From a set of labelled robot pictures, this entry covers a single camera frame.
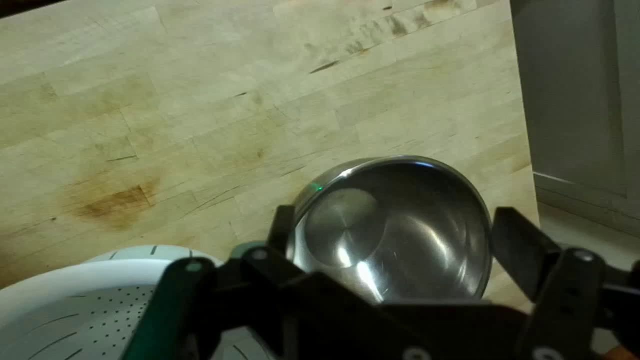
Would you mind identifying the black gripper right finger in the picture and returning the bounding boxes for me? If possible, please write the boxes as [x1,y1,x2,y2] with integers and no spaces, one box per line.
[490,209,640,360]

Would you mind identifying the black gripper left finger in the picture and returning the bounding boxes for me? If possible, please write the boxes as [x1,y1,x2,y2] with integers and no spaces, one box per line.
[123,203,348,360]

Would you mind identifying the silver metal bowl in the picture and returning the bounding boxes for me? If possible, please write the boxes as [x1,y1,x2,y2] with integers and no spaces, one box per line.
[286,157,493,304]

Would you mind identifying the white plastic colander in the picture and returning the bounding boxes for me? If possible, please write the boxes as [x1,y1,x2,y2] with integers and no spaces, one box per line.
[0,244,277,360]

